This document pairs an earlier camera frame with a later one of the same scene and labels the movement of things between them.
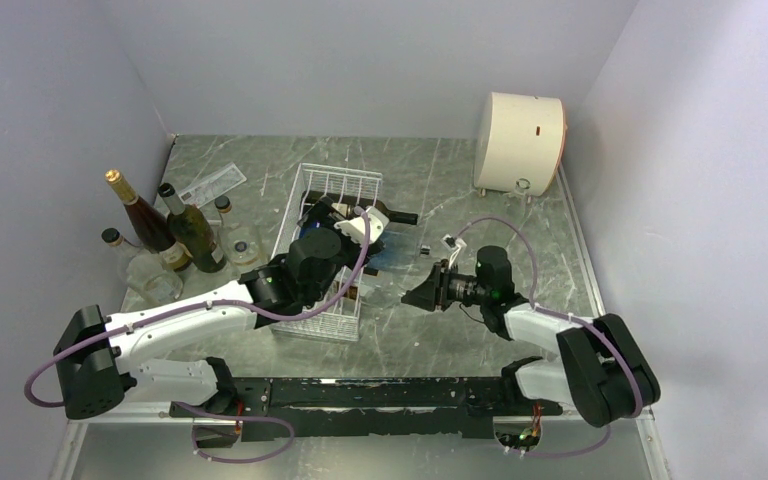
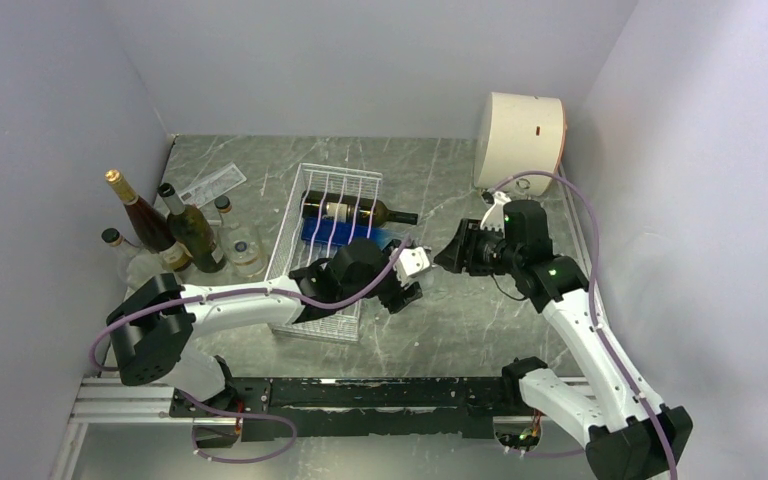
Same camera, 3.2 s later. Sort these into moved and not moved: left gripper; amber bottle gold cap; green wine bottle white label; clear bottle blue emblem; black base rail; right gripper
Moved: right gripper; left gripper
Not moved: green wine bottle white label; amber bottle gold cap; black base rail; clear bottle blue emblem
